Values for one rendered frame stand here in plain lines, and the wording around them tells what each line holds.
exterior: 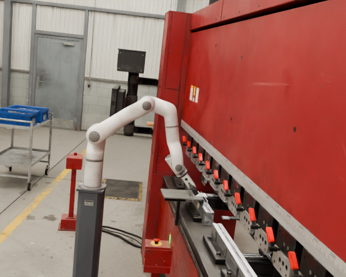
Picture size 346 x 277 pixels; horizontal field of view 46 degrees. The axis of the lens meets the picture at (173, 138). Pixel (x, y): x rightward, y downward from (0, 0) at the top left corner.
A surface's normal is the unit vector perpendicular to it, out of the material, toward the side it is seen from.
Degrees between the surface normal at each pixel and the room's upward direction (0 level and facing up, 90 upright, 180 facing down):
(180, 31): 90
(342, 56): 90
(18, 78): 90
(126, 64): 90
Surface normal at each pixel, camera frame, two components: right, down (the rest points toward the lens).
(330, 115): -0.98, -0.07
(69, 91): 0.00, 0.18
